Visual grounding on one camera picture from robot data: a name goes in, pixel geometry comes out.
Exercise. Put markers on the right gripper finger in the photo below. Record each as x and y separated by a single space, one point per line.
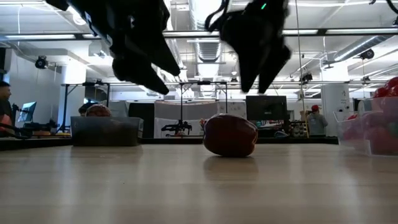
248 73
275 67

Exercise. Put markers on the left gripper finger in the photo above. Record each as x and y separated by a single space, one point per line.
136 71
163 57

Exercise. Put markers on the orange-red bell pepper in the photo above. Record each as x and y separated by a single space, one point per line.
98 111

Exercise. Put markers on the dark red bell pepper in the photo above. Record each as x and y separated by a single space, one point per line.
230 135

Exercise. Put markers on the black background robot arm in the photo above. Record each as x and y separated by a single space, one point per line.
37 126
178 127

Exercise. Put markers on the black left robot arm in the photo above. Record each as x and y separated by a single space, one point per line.
57 3

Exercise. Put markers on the black screen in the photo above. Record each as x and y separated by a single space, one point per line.
266 108

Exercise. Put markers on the black panel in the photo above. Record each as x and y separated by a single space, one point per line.
141 119

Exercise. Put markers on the white partition panel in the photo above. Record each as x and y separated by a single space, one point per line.
168 112

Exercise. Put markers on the person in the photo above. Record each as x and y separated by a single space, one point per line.
317 123
82 109
4 102

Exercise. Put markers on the dark translucent plastic bin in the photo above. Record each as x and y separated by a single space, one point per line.
105 132

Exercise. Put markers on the white pillar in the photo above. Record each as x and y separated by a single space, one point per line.
335 102

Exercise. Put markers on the ceiling light strip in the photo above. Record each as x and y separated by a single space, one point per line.
40 36
360 31

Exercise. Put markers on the lit computer monitor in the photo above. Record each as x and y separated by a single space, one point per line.
27 111

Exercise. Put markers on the clear plastic bin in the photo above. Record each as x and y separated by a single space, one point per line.
363 146

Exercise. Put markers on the silver ceiling duct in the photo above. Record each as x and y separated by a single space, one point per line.
360 46
205 49

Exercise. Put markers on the black overhead rig frame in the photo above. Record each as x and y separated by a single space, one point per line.
182 105
66 102

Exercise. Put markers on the black aluminium table frame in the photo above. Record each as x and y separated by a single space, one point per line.
37 143

